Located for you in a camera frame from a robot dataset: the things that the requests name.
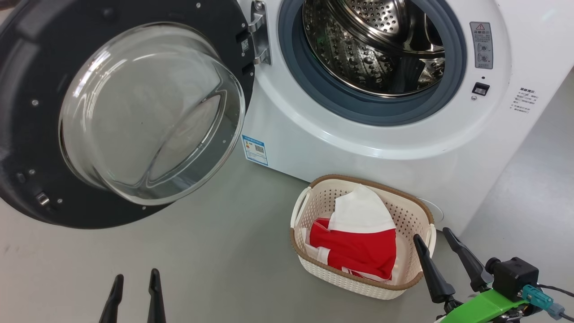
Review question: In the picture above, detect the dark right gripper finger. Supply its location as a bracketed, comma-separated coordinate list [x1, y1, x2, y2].
[443, 227, 494, 292]
[413, 234, 456, 303]

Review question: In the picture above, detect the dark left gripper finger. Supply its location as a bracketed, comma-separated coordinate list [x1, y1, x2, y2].
[99, 275, 124, 323]
[147, 268, 166, 323]

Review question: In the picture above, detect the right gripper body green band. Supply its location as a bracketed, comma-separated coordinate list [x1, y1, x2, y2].
[435, 288, 530, 323]

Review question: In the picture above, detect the red and white garment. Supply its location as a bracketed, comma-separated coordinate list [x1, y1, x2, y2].
[305, 184, 398, 282]

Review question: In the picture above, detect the black washing machine door glass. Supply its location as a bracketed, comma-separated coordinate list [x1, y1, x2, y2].
[0, 0, 256, 229]

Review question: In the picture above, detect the cream laundry basket brown rim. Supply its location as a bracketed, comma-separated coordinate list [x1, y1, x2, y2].
[290, 174, 436, 300]

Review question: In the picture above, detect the white front-load washing machine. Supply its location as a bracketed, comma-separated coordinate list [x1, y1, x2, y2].
[238, 0, 574, 236]

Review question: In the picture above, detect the grey rubber door gasket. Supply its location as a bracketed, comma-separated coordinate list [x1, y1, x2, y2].
[278, 0, 467, 127]

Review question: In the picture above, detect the steel washing machine drum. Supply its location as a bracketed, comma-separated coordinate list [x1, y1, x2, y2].
[303, 0, 447, 97]

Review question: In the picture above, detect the metal door hinge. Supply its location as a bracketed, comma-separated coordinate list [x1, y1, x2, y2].
[249, 0, 272, 66]

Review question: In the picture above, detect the round white filter cover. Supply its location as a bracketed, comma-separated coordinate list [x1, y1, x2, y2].
[417, 197, 444, 223]

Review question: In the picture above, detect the small printed text label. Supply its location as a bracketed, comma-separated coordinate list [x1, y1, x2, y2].
[511, 87, 539, 115]

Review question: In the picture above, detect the blue energy label sticker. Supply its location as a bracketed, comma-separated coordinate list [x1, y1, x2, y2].
[242, 135, 269, 166]

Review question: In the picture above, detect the grey warning label sticker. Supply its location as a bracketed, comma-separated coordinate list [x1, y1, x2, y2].
[470, 22, 494, 70]

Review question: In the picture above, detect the teal right camera cable plug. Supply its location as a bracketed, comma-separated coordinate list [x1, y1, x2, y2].
[522, 284, 574, 320]

